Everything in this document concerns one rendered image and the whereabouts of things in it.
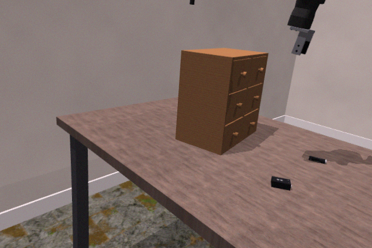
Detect small brown wooden chest of drawers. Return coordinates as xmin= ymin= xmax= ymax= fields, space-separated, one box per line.
xmin=176 ymin=48 xmax=269 ymax=155

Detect brown wooden drawer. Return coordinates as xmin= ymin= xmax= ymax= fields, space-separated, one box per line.
xmin=226 ymin=88 xmax=247 ymax=123
xmin=241 ymin=109 xmax=259 ymax=140
xmin=249 ymin=56 xmax=267 ymax=85
xmin=230 ymin=57 xmax=252 ymax=91
xmin=222 ymin=117 xmax=243 ymax=153
xmin=245 ymin=83 xmax=263 ymax=113

